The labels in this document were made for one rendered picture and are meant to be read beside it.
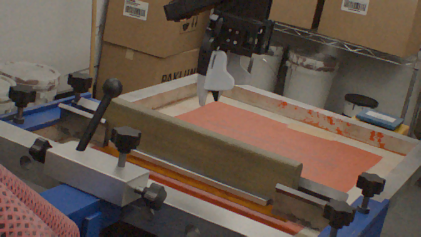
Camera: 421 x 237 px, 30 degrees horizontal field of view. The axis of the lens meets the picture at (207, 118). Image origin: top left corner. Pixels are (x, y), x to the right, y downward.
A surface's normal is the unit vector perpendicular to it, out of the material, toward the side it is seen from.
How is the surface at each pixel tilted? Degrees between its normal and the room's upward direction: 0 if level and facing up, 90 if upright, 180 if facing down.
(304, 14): 91
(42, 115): 0
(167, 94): 90
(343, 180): 0
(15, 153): 90
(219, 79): 81
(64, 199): 0
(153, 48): 91
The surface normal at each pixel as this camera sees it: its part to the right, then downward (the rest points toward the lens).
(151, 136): -0.45, 0.18
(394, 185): 0.19, -0.94
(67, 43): 0.87, 0.30
